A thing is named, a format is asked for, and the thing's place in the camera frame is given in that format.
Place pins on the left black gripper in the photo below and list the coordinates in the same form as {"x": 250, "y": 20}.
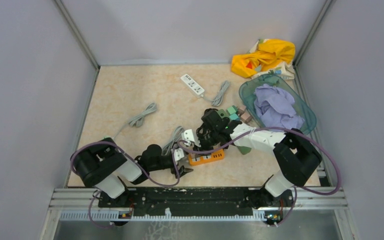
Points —
{"x": 182, "y": 171}

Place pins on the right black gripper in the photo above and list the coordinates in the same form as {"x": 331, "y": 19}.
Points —
{"x": 199, "y": 136}

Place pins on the orange power strip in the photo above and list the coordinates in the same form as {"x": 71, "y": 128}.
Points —
{"x": 205, "y": 159}

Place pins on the teal plug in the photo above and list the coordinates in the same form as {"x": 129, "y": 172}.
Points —
{"x": 235, "y": 117}

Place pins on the light green plug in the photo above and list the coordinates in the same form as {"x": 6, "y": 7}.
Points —
{"x": 231, "y": 110}

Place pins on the pink plug orange strip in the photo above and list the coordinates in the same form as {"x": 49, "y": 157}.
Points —
{"x": 246, "y": 117}

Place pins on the green power strip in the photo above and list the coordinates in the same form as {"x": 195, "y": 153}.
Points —
{"x": 244, "y": 150}

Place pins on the white power strip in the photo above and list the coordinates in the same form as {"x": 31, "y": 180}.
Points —
{"x": 196, "y": 89}

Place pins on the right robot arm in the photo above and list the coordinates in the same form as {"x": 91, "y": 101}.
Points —
{"x": 295, "y": 155}

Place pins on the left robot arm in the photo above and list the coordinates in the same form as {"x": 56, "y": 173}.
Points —
{"x": 104, "y": 165}

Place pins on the teal plastic basket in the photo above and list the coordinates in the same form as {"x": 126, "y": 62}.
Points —
{"x": 246, "y": 94}

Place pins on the purple cloth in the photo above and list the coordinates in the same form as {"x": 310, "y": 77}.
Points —
{"x": 274, "y": 107}

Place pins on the yellow cloth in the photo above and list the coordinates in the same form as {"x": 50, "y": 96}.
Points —
{"x": 267, "y": 56}

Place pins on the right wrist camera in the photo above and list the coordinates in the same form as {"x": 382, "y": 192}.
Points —
{"x": 190, "y": 136}

